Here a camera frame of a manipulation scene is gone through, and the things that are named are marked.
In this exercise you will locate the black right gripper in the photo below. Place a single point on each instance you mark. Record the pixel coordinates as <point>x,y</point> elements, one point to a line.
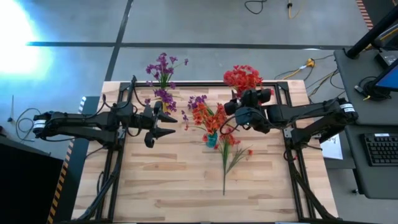
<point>252,119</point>

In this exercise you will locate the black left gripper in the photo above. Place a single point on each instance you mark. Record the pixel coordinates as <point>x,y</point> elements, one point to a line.
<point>144,118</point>

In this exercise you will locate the blue glass vase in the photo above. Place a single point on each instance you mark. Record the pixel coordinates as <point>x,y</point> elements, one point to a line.
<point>212,141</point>

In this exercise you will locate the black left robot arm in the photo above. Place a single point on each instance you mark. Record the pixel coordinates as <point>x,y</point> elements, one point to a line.
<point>81,124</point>

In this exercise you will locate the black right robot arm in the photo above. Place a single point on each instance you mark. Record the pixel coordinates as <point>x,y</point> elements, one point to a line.
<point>311,112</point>

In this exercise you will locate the yellow glass vase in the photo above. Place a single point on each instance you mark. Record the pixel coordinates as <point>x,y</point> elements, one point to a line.
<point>164,109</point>

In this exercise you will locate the white paper sheet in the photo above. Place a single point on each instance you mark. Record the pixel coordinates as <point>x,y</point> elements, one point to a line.
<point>332,149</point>

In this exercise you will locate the grey desk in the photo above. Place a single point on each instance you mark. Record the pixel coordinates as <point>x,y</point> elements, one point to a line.
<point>373,180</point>
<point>348,77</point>

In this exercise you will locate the yellow black hazard tape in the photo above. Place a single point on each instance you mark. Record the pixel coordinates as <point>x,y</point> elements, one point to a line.
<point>60,183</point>
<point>364,14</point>

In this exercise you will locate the black slanted pole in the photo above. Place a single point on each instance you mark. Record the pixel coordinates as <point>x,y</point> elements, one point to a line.
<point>370,34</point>

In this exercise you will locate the black computer keyboard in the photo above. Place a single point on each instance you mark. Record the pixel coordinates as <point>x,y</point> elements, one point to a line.
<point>381,149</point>

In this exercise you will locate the black cabinet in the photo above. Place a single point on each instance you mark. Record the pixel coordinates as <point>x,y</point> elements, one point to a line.
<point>28,186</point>

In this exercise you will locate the computer monitor blue screen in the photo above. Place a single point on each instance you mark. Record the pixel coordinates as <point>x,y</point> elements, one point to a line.
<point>390,79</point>

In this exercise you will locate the black power adapter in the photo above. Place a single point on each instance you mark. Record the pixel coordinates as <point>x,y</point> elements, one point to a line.
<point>387,57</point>

